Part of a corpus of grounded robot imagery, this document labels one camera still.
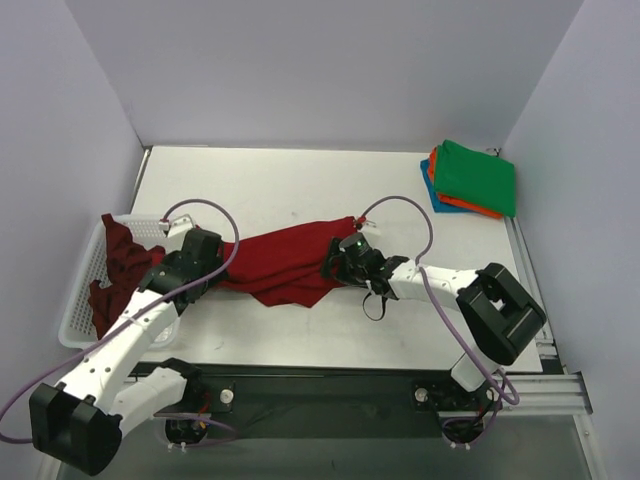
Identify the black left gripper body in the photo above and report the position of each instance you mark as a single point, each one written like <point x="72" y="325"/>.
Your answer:
<point x="209" y="248"/>

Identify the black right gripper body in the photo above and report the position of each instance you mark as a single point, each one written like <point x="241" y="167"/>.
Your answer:
<point x="331" y="262"/>

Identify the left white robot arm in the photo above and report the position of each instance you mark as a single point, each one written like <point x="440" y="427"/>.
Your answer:
<point x="82" y="419"/>

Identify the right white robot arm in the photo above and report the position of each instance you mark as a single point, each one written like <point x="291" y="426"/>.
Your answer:
<point x="502" y="317"/>

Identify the dark red t-shirt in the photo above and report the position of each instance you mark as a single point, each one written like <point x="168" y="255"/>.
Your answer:
<point x="126" y="264"/>

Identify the blue folded t-shirt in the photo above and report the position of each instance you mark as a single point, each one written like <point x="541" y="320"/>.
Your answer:
<point x="437" y="205"/>

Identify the orange folded t-shirt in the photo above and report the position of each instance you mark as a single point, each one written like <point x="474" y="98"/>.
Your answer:
<point x="455" y="201"/>

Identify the white plastic basket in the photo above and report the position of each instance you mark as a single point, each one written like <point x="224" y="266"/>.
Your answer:
<point x="76" y="329"/>

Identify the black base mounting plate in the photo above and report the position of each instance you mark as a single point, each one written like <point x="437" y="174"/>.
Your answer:
<point x="277" y="402"/>

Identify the green folded t-shirt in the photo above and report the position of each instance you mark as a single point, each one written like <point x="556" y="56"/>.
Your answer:
<point x="478" y="178"/>

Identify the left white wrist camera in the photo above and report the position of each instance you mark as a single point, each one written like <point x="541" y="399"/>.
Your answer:
<point x="172" y="228"/>

